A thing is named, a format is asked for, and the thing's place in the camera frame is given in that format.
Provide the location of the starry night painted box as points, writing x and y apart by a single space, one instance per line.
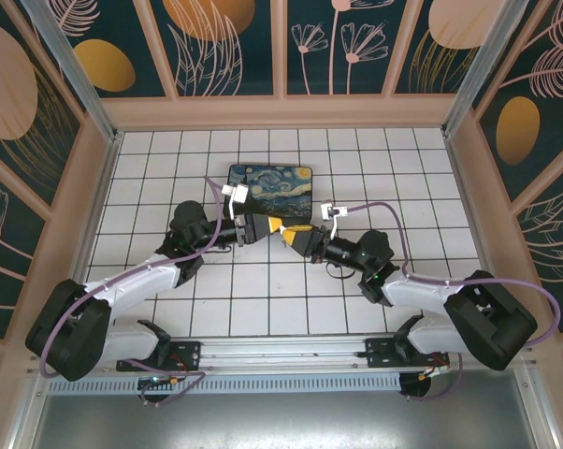
281 187

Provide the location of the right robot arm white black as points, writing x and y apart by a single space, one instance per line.
487 318

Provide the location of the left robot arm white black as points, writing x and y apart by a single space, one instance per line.
136 285

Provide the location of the grey metal sheet panel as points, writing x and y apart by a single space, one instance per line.
281 421

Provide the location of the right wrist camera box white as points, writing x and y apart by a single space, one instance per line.
340 210

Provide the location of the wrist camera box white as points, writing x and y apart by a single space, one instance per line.
239 192
340 210

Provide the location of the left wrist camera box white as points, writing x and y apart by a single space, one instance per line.
239 192

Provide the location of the aluminium side rail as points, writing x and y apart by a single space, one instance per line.
101 187
473 196

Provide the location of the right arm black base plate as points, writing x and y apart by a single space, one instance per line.
379 353

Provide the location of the aluminium mounting rail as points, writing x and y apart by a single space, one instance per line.
281 351

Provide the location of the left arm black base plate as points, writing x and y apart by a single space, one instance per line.
188 355

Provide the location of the aluminium frame post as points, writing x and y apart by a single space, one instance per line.
482 61
82 84

